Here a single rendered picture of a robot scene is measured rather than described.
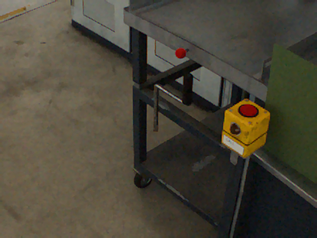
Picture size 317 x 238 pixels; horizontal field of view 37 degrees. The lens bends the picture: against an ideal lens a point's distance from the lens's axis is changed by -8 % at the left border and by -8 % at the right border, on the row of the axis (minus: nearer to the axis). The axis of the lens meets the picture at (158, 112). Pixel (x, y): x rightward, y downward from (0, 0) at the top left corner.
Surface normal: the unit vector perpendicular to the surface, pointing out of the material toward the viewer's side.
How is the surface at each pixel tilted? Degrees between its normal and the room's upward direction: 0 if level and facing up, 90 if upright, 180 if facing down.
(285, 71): 90
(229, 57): 0
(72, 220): 0
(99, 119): 0
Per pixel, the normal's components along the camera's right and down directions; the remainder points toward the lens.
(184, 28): 0.02, -0.79
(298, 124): -0.76, 0.38
